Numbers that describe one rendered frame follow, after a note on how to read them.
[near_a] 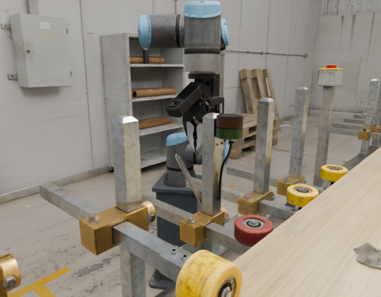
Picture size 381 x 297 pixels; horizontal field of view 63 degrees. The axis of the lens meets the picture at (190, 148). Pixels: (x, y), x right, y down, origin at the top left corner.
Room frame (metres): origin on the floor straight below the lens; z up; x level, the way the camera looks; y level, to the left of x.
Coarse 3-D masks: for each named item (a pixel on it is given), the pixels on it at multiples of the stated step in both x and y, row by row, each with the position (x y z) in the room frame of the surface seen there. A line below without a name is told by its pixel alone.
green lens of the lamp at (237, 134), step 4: (216, 128) 0.69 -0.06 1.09; (220, 128) 0.68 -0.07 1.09; (240, 128) 0.68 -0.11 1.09; (216, 132) 0.69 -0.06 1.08; (220, 132) 0.68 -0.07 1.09; (224, 132) 0.67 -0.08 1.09; (228, 132) 0.67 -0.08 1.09; (232, 132) 0.67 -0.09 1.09; (236, 132) 0.67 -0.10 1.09; (240, 132) 0.68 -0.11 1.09; (216, 136) 0.69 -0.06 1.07; (220, 136) 0.68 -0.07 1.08; (224, 136) 0.67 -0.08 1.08; (228, 136) 0.67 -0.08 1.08; (232, 136) 0.67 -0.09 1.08; (236, 136) 0.67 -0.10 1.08; (240, 136) 0.68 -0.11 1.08
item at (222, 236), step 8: (152, 200) 0.82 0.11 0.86; (160, 208) 0.78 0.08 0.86; (168, 208) 0.77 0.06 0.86; (176, 208) 0.77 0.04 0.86; (160, 216) 0.78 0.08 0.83; (168, 216) 0.75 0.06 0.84; (176, 216) 0.74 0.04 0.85; (184, 216) 0.72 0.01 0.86; (176, 224) 0.74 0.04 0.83; (216, 224) 0.68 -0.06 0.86; (208, 232) 0.66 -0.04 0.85; (216, 232) 0.65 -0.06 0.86; (224, 232) 0.64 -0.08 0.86; (232, 232) 0.64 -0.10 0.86; (216, 240) 0.65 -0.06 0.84; (224, 240) 0.63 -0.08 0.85; (232, 240) 0.62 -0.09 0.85; (232, 248) 0.62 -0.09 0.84; (240, 248) 0.60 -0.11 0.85; (248, 248) 0.59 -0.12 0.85
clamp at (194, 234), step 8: (224, 208) 0.75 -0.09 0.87; (200, 216) 0.70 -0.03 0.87; (208, 216) 0.70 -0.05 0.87; (216, 216) 0.71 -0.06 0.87; (224, 216) 0.73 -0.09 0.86; (184, 224) 0.67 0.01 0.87; (200, 224) 0.66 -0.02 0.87; (208, 224) 0.68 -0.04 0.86; (184, 232) 0.67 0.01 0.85; (192, 232) 0.65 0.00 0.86; (200, 232) 0.66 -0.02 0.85; (184, 240) 0.67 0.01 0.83; (192, 240) 0.65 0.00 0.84; (200, 240) 0.66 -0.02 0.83
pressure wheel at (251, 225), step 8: (240, 216) 0.63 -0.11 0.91; (248, 216) 0.63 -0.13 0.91; (256, 216) 0.63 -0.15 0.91; (240, 224) 0.60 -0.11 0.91; (248, 224) 0.60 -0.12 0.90; (256, 224) 0.60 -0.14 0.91; (264, 224) 0.60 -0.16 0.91; (272, 224) 0.60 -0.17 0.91; (240, 232) 0.58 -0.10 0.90; (248, 232) 0.57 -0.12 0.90; (256, 232) 0.56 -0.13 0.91; (264, 232) 0.57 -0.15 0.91; (240, 240) 0.58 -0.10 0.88; (248, 240) 0.57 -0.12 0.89; (256, 240) 0.56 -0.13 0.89
